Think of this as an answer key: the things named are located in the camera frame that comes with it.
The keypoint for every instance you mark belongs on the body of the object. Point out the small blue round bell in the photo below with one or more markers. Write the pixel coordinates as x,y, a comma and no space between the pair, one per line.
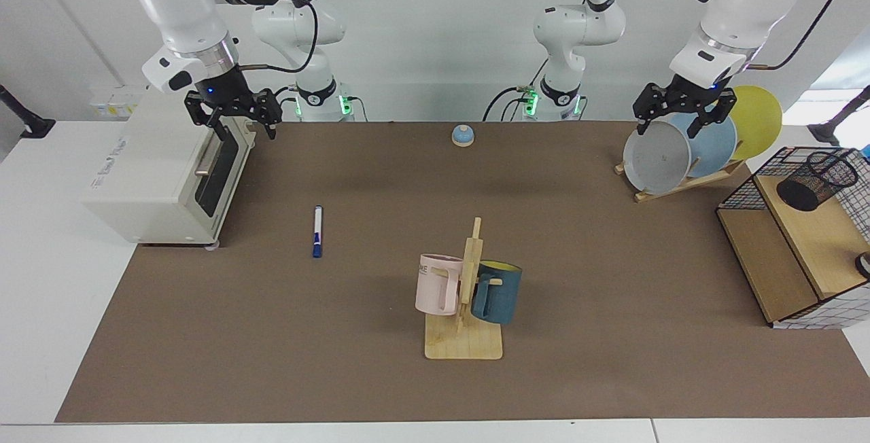
463,135

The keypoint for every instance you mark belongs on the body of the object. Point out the yellow plate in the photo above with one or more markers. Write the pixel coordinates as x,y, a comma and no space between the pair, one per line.
758,120

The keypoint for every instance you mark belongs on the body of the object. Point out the white marker with blue cap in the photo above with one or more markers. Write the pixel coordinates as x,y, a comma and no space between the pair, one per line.
317,229

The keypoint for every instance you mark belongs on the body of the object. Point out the dark blue cup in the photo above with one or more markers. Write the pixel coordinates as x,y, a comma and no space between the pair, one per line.
499,297

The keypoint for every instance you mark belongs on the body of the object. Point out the wooden cup stand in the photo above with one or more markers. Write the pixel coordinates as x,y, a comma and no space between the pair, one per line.
465,344

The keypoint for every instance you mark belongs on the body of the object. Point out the black tripod stand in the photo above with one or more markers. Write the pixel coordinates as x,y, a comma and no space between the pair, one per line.
836,120

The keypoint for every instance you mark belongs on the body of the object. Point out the black clamp stand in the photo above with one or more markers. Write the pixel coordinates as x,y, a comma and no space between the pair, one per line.
27,123

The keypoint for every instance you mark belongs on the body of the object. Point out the pink cup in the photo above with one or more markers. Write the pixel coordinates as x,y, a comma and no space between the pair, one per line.
435,287

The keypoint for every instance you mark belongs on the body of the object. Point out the pale toaster oven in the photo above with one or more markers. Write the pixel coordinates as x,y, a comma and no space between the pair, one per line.
149,171

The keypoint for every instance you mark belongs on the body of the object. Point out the black mesh pen holder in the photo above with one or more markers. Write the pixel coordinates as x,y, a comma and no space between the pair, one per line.
802,195

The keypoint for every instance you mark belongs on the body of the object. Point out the brown table cloth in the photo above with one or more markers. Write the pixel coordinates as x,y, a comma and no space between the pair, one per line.
340,334

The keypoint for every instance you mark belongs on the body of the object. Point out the light blue plate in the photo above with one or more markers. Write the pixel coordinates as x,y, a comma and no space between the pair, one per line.
714,147

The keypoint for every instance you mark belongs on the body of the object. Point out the wooden plate rack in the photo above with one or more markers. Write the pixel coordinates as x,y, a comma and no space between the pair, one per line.
680,186

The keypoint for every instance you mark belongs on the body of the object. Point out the grey plate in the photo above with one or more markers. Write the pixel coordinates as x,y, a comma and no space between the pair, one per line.
656,157

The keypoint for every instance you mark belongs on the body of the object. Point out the small round black white thing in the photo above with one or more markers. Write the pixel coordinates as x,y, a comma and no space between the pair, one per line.
864,265

